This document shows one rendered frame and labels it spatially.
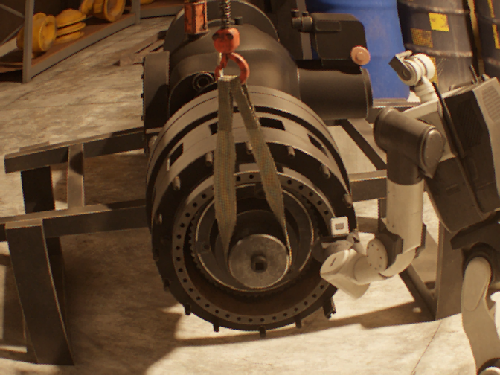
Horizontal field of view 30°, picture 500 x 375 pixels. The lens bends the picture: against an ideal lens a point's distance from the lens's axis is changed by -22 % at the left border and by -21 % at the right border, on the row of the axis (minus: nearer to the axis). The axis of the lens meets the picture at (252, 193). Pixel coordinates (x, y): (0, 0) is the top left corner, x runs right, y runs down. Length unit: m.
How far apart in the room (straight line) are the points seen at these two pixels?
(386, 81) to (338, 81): 1.41
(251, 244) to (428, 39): 3.23
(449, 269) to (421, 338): 0.30
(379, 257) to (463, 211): 0.24
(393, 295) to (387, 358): 0.61
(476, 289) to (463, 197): 0.25
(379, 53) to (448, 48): 0.53
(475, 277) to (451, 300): 1.77
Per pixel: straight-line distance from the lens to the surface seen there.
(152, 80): 4.07
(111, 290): 4.73
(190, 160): 2.78
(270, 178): 2.69
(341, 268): 2.51
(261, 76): 3.68
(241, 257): 2.73
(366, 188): 3.93
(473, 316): 2.46
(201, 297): 2.83
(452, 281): 4.13
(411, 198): 2.25
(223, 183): 2.69
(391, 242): 2.29
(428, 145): 2.16
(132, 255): 5.10
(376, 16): 5.49
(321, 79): 4.16
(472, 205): 2.33
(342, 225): 2.74
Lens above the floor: 1.91
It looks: 19 degrees down
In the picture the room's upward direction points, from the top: 4 degrees counter-clockwise
